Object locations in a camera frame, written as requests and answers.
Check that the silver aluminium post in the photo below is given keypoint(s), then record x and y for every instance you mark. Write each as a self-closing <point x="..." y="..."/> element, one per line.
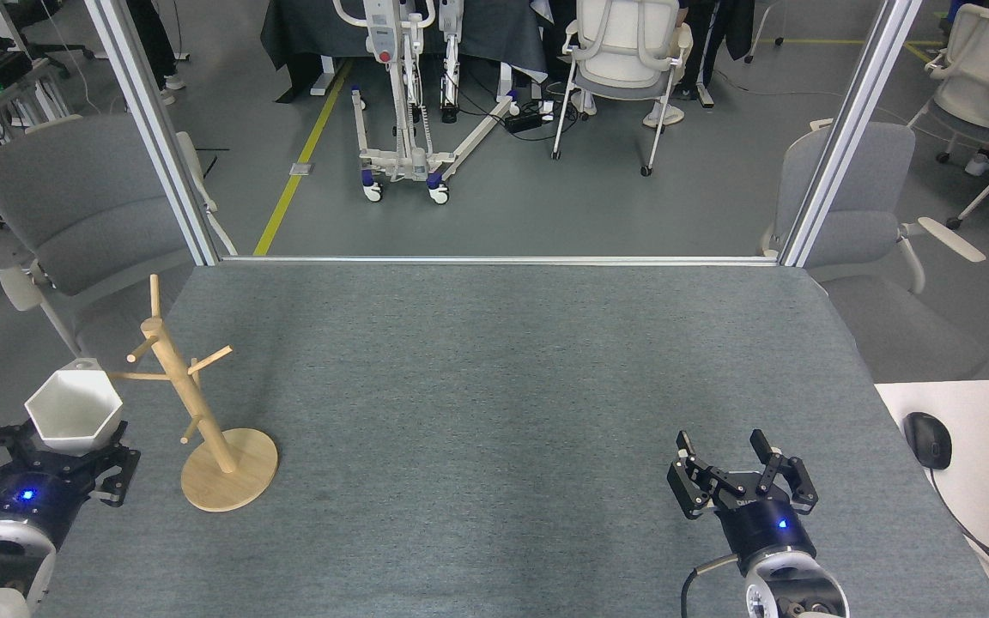
<point x="151" y="112"/>
<point x="846" y="129"/>

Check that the grey padded chair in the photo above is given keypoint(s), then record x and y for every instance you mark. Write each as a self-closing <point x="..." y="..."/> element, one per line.
<point x="855" y="180"/>
<point x="74" y="197"/>

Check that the black power strip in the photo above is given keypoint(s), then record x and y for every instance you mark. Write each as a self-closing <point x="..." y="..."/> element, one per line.
<point x="524" y="120"/>

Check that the black computer mouse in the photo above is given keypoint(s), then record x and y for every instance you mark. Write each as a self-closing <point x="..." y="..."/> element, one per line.
<point x="928" y="439"/>

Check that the dark table cloth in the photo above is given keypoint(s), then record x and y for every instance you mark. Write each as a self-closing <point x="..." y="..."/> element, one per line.
<point x="323" y="26"/>

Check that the wooden cup rack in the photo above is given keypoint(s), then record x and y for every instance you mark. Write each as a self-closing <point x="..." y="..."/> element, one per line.
<point x="228" y="481"/>

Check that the white stand on wheels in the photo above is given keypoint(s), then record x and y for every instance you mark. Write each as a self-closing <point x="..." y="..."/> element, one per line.
<point x="380" y="34"/>

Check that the white office chair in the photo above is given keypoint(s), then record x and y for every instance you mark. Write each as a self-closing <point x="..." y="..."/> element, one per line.
<point x="979" y="77"/>
<point x="627" y="69"/>

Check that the metal floor outlet plate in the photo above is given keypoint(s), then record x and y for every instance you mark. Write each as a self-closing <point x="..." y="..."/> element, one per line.
<point x="302" y="169"/>

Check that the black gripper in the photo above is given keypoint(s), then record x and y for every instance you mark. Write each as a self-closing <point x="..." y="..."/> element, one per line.
<point x="31" y="498"/>
<point x="765" y="524"/>

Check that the white hexagonal cup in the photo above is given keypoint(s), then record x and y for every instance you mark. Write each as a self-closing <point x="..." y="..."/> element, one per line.
<point x="74" y="408"/>

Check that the silver aluminium rail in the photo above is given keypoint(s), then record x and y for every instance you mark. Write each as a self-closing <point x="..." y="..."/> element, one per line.
<point x="503" y="260"/>

